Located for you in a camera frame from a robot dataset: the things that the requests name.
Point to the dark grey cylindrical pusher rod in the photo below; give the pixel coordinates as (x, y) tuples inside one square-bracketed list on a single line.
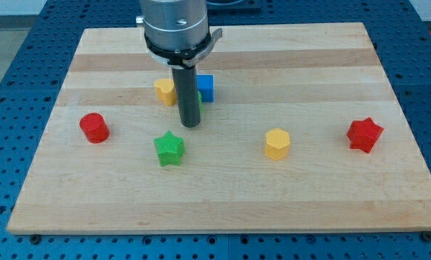
[(185, 82)]

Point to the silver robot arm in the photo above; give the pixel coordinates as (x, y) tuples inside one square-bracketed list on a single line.
[(175, 32)]

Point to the green star block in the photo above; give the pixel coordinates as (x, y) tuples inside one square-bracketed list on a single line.
[(169, 149)]

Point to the yellow hexagon block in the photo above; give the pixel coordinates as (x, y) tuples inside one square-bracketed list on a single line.
[(277, 144)]

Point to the red star block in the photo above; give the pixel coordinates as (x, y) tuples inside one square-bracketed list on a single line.
[(364, 134)]

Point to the blue cube block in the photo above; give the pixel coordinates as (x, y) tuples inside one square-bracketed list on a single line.
[(206, 87)]

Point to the black clamp with metal lever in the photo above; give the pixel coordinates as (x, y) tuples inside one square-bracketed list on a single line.
[(187, 58)]

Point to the yellow heart block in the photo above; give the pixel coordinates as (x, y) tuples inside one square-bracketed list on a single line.
[(165, 91)]

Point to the green block behind rod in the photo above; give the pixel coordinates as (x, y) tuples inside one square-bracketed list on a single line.
[(200, 102)]

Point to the red cylinder block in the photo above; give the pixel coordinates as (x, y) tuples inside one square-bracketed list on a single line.
[(94, 128)]

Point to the wooden board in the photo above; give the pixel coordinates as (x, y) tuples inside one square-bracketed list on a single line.
[(311, 80)]

